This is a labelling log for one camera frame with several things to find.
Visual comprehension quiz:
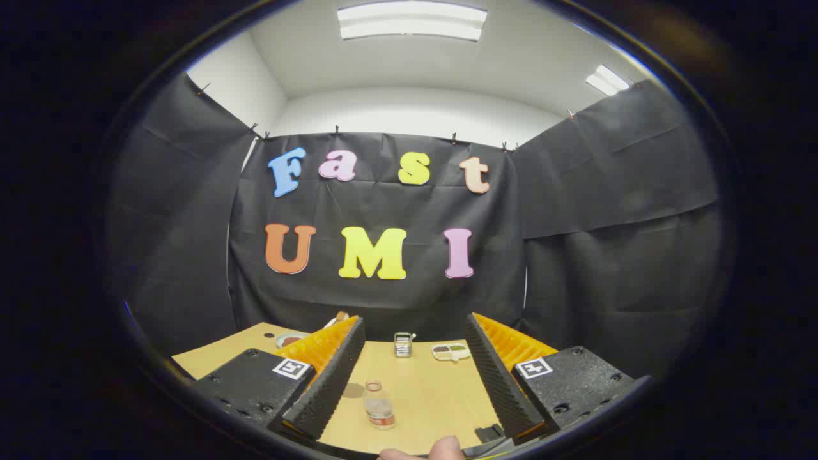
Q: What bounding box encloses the long ceiling light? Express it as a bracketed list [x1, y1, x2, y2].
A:
[337, 1, 488, 42]

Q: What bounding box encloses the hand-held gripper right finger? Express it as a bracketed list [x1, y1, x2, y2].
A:
[465, 312, 652, 441]

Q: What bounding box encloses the wooden table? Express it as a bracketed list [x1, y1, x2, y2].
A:
[173, 322, 558, 456]

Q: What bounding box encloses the small ceiling light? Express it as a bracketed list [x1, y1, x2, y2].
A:
[585, 64, 631, 96]

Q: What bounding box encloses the clear plastic juice bottle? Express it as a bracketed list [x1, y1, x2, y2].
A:
[363, 379, 396, 430]

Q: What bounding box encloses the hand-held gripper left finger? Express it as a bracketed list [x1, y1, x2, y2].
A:
[189, 315, 367, 441]

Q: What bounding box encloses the white divided dish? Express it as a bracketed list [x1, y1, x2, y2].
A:
[431, 343, 472, 362]

